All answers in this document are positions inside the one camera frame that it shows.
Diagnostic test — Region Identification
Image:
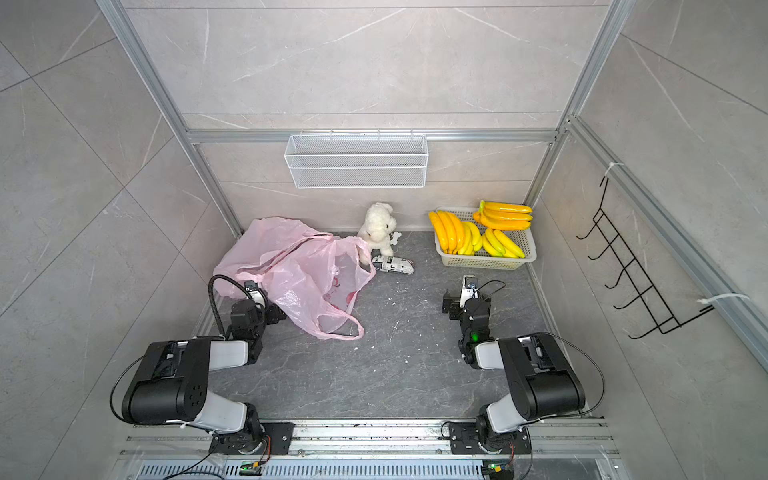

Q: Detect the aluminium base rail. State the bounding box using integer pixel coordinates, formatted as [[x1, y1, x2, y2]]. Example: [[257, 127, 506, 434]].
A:
[[108, 419, 629, 479]]

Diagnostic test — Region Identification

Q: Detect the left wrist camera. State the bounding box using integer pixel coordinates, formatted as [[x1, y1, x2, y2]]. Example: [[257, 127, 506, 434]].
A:
[[244, 280, 268, 309]]

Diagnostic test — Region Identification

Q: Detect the orange-yellow banana bunch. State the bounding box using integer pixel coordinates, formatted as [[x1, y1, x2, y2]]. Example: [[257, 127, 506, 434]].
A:
[[428, 210, 469, 255]]

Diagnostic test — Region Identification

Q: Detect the yellow-green banana bunch right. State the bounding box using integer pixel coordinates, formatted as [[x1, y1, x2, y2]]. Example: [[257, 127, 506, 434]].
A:
[[483, 229, 526, 259]]

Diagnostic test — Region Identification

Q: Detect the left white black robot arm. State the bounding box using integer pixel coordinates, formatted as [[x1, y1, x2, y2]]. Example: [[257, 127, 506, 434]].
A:
[[112, 299, 294, 457]]

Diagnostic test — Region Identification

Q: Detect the yellow-green banana bunch left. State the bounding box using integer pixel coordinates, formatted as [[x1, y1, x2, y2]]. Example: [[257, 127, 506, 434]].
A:
[[458, 221, 482, 256]]

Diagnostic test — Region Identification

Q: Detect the plain pink plastic bag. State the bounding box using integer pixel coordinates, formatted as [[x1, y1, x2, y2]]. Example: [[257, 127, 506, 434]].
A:
[[214, 217, 339, 306]]

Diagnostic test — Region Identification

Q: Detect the black wire hook rack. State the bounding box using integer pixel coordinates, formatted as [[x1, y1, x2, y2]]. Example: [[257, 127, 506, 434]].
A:
[[576, 177, 715, 340]]

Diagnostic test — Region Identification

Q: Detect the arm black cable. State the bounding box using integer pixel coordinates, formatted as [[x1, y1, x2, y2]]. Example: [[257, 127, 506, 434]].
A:
[[207, 274, 265, 337], [476, 278, 606, 418]]

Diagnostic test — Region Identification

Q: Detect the yellow-green banana bunch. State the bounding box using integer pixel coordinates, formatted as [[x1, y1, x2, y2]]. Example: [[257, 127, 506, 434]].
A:
[[458, 221, 482, 256], [483, 229, 526, 259]]

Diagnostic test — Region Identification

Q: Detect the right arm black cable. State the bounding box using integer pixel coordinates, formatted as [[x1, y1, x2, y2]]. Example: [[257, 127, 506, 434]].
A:
[[476, 278, 606, 418]]

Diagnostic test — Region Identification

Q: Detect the pink plastic bag with print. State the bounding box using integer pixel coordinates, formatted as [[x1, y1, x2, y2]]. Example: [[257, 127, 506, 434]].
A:
[[263, 236, 375, 341]]

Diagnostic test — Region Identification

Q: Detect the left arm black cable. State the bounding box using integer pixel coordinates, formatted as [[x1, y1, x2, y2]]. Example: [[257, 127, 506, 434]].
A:
[[207, 274, 265, 337]]

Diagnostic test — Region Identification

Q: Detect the white plastic basket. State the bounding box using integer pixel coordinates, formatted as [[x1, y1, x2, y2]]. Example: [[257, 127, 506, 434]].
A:
[[435, 230, 537, 270]]

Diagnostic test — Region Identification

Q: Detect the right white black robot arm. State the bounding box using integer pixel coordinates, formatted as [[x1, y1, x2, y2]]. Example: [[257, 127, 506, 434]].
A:
[[441, 293, 586, 455]]

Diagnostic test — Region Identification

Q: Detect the white plush toy dog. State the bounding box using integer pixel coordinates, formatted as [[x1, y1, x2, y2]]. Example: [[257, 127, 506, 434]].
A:
[[358, 202, 402, 257]]

